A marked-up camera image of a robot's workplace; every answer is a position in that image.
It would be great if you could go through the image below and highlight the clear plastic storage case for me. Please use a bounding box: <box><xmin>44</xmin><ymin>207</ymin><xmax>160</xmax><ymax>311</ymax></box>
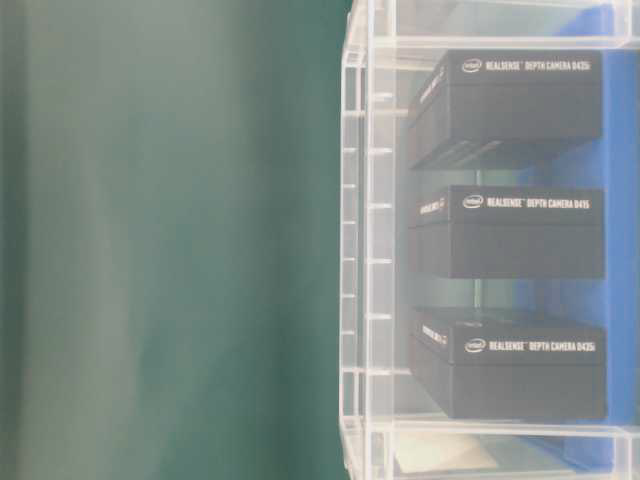
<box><xmin>339</xmin><ymin>1</ymin><xmax>639</xmax><ymax>479</ymax></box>

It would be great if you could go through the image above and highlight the green table cloth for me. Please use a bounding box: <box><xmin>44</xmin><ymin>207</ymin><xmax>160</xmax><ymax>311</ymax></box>
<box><xmin>1</xmin><ymin>1</ymin><xmax>350</xmax><ymax>479</ymax></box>

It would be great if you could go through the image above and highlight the black realsense box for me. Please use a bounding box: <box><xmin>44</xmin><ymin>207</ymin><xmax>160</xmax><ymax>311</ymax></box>
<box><xmin>409</xmin><ymin>185</ymin><xmax>605</xmax><ymax>279</ymax></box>
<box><xmin>406</xmin><ymin>49</ymin><xmax>603</xmax><ymax>170</ymax></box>
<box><xmin>408</xmin><ymin>307</ymin><xmax>607</xmax><ymax>422</ymax></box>

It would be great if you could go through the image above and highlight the white label sticker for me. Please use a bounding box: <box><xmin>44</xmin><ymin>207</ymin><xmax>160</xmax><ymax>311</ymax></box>
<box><xmin>394</xmin><ymin>432</ymin><xmax>497</xmax><ymax>473</ymax></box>

